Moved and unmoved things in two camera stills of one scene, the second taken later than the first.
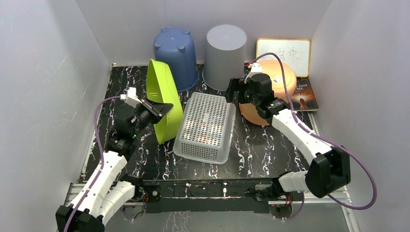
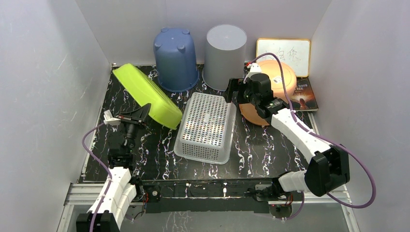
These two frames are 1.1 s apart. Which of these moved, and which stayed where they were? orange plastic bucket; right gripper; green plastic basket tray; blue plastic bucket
Moved: green plastic basket tray
Stayed: orange plastic bucket; right gripper; blue plastic bucket
